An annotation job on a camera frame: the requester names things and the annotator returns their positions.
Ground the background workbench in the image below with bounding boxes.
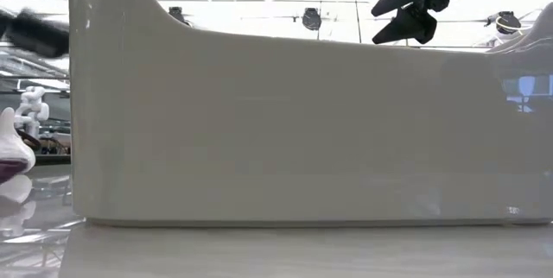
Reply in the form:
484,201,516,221
16,129,72,166

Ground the black round floor device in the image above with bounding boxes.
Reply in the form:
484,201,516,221
486,9,524,36

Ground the black floor cable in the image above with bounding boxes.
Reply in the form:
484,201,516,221
354,0,363,44

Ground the grey plastic basket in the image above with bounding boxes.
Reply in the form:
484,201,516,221
67,0,553,227

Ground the beige pear-shaped squash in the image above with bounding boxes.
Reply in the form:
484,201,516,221
0,107,37,175

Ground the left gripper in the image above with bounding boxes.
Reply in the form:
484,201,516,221
0,7,70,60

